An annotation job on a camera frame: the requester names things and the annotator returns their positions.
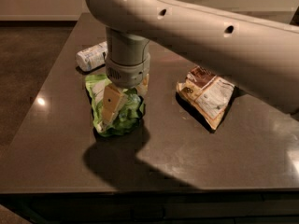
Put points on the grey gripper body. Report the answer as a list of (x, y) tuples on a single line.
[(128, 73)]

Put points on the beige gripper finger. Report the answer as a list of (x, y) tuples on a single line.
[(142, 88), (113, 101)]

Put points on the brown and white snack bag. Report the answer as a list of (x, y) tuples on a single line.
[(207, 93)]

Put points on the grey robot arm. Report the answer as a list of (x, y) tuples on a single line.
[(260, 57)]

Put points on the green rice chip bag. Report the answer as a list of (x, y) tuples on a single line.
[(128, 117)]

